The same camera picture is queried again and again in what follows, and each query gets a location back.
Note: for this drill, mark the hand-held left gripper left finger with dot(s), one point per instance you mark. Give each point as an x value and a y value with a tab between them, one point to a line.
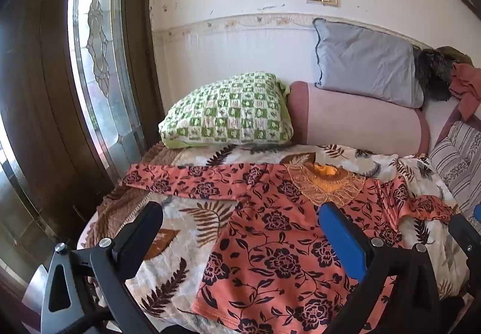
141	232

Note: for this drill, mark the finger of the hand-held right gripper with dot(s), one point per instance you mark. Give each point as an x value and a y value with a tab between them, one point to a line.
466	236

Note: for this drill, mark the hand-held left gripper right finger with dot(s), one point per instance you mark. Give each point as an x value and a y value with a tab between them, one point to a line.
342	240

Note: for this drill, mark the orange floral shirt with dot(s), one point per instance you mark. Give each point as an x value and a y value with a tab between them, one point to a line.
263	243

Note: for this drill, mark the brown quilted bedspread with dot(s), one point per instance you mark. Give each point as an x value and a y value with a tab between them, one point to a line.
112	210

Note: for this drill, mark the leaf print blanket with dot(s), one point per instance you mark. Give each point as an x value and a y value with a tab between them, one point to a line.
188	221

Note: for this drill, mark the striped cushion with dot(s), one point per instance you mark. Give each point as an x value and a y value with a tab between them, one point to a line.
458	161

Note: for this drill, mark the pale pink mattress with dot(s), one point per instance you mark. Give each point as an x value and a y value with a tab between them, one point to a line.
437	119

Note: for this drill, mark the pink bolster cushion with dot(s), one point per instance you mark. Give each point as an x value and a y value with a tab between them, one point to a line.
357	119

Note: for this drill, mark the frosted glass side pane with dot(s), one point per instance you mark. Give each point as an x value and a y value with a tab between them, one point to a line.
15	198

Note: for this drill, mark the rust coloured cloth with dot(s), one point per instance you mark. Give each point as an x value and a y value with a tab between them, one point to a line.
468	89

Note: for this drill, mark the green checkered pillow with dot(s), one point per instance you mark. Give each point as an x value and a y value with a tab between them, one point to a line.
225	112

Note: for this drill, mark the dark furry cloth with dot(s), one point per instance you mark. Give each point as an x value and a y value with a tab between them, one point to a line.
432	74

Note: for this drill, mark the leaded glass door pane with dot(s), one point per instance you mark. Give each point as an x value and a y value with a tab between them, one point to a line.
101	55

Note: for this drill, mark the grey pillow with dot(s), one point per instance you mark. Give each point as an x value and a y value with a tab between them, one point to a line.
364	59

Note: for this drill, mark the olive cloth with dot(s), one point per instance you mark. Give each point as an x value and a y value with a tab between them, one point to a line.
454	53

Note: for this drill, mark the dark wooden door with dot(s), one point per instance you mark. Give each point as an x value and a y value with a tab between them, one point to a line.
37	74

